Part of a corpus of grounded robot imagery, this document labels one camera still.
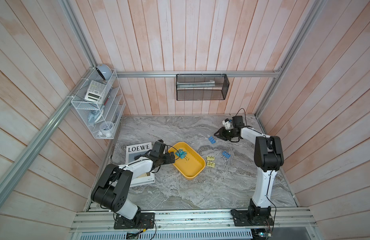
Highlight aluminium front rail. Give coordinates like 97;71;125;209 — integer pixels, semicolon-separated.
70;207;317;233

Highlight yellow binder clip upper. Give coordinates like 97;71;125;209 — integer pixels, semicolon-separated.
207;156;215;162

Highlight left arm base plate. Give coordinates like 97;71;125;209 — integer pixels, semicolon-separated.
114;213;155;230

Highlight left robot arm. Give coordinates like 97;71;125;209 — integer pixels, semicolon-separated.
90;140;176;220

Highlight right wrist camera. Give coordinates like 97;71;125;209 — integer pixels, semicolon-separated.
223;119;234;130

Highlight ruler in mesh basket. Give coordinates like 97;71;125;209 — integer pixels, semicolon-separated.
176;81;216;89

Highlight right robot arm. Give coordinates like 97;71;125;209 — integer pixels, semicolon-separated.
214;116;284;211

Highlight yellow plastic storage box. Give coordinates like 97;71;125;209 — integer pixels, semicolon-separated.
169;142;206;180

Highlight blue binder clip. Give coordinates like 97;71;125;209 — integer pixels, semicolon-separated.
209;136;216;144
222;151;231;159

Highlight yellow binder clip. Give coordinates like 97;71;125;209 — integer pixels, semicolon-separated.
207;156;215;162
207;161;216;168

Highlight yellow binder clip lower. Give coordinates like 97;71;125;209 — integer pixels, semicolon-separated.
207;161;216;168

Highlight black mesh wall basket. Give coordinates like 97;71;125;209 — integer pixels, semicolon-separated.
176;74;230;101

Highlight LOEWE magazine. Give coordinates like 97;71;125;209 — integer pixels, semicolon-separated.
125;142;156;188

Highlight white wire wall shelf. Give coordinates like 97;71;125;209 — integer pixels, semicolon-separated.
71;68;126;140

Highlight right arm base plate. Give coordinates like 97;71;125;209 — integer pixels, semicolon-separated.
230;209;274;227

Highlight white calculator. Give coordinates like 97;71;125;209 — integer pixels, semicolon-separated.
84;81;106;105

